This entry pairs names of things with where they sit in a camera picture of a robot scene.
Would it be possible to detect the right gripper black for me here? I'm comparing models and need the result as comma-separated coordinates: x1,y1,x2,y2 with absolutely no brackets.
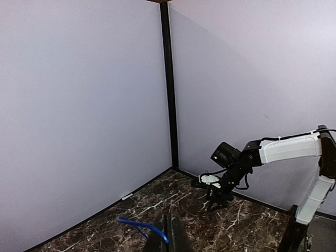
202,188,234,212

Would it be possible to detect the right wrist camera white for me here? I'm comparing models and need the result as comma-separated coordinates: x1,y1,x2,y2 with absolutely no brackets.
193,171,221,189

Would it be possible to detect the black front rail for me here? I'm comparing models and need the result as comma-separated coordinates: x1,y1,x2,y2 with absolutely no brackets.
277,205,309,252

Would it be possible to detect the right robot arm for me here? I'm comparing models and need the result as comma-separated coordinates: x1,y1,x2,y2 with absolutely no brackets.
198,125,335,225

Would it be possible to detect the right black frame post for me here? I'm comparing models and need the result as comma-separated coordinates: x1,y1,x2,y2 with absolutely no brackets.
160,1,179,170

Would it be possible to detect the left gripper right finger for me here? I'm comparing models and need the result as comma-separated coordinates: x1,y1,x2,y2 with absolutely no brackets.
167,214,193,252

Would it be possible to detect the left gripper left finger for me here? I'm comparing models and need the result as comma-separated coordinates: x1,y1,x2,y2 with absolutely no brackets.
143,214,168,252

